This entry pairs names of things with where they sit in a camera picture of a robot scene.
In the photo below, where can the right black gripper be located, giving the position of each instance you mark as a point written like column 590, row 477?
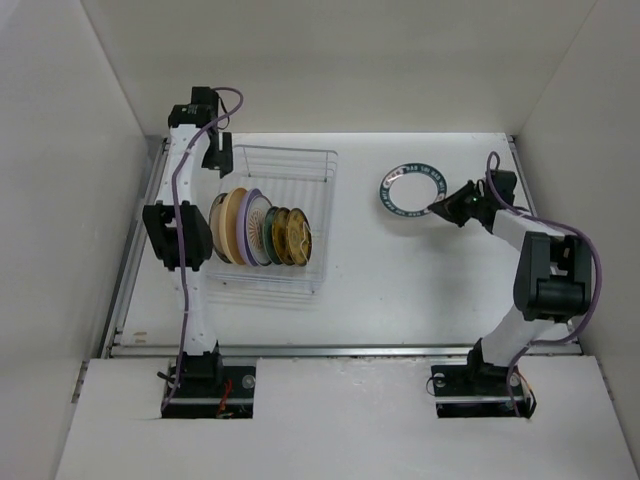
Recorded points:
column 450, row 205

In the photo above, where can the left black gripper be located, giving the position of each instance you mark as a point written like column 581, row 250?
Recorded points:
column 221, row 159

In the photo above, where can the white plate dark lettered rim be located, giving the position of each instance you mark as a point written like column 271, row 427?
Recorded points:
column 410, row 189

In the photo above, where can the yellow patterned small plate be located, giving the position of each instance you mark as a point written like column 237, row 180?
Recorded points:
column 299, row 237

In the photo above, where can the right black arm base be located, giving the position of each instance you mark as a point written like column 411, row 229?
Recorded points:
column 461, row 392

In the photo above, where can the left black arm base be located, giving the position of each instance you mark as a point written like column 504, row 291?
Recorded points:
column 208, row 387

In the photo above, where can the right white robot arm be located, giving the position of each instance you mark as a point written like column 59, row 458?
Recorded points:
column 553, row 282

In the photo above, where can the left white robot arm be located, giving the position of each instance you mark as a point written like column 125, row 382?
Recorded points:
column 180, row 235

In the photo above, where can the beige orange plate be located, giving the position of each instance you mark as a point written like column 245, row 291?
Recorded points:
column 227, row 225

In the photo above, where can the purple rimmed patterned plate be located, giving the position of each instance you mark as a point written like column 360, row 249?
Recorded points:
column 253, row 216

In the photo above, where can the dark green rimmed plate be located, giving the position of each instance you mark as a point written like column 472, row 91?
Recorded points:
column 268, row 237

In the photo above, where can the white wire dish rack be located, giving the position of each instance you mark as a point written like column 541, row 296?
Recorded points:
column 292, row 178

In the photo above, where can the aluminium table front rail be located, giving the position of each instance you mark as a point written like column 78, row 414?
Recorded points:
column 298, row 351

